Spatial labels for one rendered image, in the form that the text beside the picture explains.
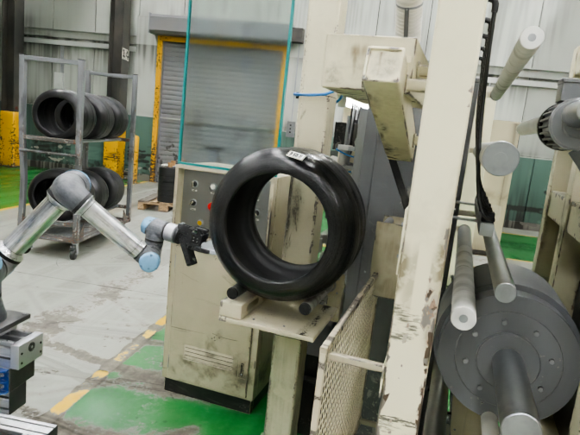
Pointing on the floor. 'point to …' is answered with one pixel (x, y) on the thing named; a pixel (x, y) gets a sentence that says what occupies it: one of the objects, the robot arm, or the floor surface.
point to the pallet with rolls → (167, 176)
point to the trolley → (85, 125)
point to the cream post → (304, 210)
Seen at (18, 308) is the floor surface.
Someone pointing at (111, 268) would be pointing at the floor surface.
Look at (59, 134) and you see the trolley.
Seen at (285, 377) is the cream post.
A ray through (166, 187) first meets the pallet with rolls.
